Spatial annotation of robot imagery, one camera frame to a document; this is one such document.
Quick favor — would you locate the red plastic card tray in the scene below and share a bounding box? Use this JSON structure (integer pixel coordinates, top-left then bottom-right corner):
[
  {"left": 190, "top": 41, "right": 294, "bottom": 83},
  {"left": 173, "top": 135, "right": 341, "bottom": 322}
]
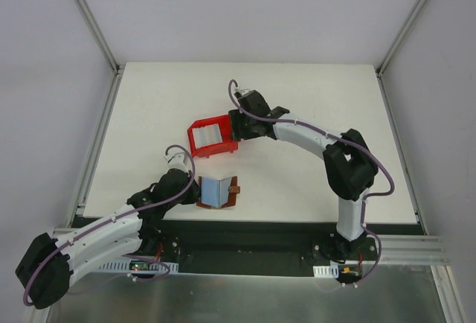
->
[{"left": 187, "top": 115, "right": 239, "bottom": 158}]

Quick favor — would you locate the brown leather card holder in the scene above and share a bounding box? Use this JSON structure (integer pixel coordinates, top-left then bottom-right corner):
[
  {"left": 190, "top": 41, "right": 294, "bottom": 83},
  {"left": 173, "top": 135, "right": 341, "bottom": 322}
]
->
[{"left": 196, "top": 176, "right": 241, "bottom": 210}]

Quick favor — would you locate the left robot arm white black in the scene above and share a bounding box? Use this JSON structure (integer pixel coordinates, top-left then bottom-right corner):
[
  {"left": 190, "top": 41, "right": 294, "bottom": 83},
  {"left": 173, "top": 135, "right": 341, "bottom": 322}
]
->
[{"left": 15, "top": 169, "right": 200, "bottom": 310}]

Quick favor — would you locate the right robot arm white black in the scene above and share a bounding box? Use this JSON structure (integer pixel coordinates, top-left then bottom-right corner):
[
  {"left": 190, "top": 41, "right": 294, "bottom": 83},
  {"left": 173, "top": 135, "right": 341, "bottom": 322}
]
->
[{"left": 228, "top": 89, "right": 378, "bottom": 263}]

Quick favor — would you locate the white cards stack in tray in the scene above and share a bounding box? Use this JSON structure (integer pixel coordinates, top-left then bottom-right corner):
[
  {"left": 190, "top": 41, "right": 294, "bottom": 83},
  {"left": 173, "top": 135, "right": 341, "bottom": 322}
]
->
[{"left": 193, "top": 124, "right": 222, "bottom": 148}]

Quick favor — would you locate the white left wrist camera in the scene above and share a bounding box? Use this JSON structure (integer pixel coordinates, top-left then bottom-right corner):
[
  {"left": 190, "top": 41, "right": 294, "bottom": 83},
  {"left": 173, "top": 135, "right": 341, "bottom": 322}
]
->
[{"left": 164, "top": 152, "right": 188, "bottom": 173}]

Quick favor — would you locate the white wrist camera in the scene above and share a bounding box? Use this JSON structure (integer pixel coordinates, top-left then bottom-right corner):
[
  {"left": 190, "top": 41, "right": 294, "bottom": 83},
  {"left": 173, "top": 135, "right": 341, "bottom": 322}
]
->
[
  {"left": 234, "top": 86, "right": 251, "bottom": 98},
  {"left": 164, "top": 152, "right": 188, "bottom": 173}
]

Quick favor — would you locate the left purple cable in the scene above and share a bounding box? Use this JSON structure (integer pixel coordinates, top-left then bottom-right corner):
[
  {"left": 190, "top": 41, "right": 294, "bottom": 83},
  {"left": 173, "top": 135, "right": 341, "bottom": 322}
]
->
[{"left": 22, "top": 144, "right": 196, "bottom": 306}]

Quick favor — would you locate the purple cable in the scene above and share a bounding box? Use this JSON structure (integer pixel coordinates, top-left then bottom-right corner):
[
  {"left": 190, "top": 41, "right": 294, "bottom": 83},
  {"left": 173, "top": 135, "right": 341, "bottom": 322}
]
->
[
  {"left": 226, "top": 79, "right": 395, "bottom": 292},
  {"left": 22, "top": 144, "right": 196, "bottom": 306}
]

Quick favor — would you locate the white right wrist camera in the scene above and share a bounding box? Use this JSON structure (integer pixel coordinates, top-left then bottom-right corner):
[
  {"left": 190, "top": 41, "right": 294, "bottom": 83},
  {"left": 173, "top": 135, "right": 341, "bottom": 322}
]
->
[{"left": 234, "top": 86, "right": 251, "bottom": 98}]

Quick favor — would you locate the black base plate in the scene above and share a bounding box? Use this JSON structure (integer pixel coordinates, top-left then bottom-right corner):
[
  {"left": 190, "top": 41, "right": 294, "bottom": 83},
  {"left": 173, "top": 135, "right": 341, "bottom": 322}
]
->
[{"left": 115, "top": 220, "right": 427, "bottom": 275}]

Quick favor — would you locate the left white cable duct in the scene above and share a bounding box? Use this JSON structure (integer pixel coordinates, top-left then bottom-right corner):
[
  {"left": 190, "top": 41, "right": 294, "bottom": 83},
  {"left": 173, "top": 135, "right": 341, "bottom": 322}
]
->
[{"left": 96, "top": 258, "right": 179, "bottom": 275}]

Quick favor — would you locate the white cable duct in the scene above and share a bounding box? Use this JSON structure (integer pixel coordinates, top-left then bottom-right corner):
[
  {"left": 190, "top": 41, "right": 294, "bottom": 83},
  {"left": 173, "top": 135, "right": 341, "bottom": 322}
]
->
[
  {"left": 96, "top": 258, "right": 179, "bottom": 275},
  {"left": 312, "top": 264, "right": 339, "bottom": 279}
]

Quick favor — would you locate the left aluminium table rail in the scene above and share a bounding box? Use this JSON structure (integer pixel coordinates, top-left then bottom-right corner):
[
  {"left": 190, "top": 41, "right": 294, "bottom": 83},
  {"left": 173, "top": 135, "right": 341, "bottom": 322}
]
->
[{"left": 74, "top": 66, "right": 124, "bottom": 208}]

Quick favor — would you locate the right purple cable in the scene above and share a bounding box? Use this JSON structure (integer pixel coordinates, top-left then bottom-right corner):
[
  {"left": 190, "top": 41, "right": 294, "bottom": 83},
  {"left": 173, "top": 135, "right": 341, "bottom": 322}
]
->
[{"left": 226, "top": 79, "right": 395, "bottom": 292}]

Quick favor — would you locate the right white cable duct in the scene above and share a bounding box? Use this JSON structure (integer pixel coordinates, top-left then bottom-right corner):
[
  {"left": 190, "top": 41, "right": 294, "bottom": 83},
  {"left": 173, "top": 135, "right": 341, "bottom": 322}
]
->
[{"left": 312, "top": 264, "right": 339, "bottom": 279}]

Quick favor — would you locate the aluminium front rail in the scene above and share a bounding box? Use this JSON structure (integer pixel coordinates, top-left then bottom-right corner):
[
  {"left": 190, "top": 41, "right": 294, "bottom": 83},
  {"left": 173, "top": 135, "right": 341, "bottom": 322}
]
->
[{"left": 380, "top": 235, "right": 449, "bottom": 266}]

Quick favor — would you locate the left aluminium frame post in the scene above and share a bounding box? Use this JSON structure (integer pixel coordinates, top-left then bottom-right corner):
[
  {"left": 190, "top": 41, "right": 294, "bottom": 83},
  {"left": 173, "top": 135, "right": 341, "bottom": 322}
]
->
[{"left": 74, "top": 0, "right": 122, "bottom": 74}]

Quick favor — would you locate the aluminium frame post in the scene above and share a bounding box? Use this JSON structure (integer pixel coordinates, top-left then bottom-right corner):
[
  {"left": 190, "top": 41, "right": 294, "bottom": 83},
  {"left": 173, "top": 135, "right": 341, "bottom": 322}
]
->
[
  {"left": 74, "top": 0, "right": 122, "bottom": 74},
  {"left": 376, "top": 0, "right": 430, "bottom": 78}
]

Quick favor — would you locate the right aluminium frame post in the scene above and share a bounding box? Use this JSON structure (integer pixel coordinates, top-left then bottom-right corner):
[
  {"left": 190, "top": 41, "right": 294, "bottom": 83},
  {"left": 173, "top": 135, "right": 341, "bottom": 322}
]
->
[{"left": 376, "top": 0, "right": 430, "bottom": 78}]

